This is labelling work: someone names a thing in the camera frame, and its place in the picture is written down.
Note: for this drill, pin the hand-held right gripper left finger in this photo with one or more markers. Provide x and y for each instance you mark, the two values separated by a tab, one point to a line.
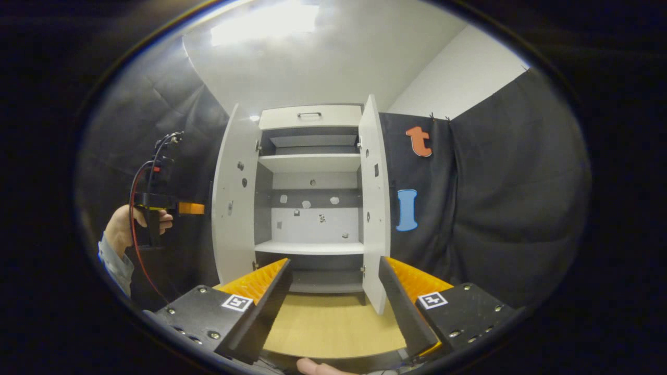
268	310

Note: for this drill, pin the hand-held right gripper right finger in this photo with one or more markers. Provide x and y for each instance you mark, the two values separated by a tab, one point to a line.
404	312

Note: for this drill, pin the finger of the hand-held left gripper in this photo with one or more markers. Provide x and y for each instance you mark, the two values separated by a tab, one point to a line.
192	208

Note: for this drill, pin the white shoe cabinet door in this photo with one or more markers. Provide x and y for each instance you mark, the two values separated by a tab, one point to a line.
232	234
375	250

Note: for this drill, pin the white double-door shoe cabinet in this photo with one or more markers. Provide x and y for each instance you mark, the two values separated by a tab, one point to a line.
312	117

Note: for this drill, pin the white cabinet shelf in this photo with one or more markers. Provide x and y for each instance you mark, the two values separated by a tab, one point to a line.
310	162
310	247

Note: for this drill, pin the black backdrop cloth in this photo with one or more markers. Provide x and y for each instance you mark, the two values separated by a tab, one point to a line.
495	208

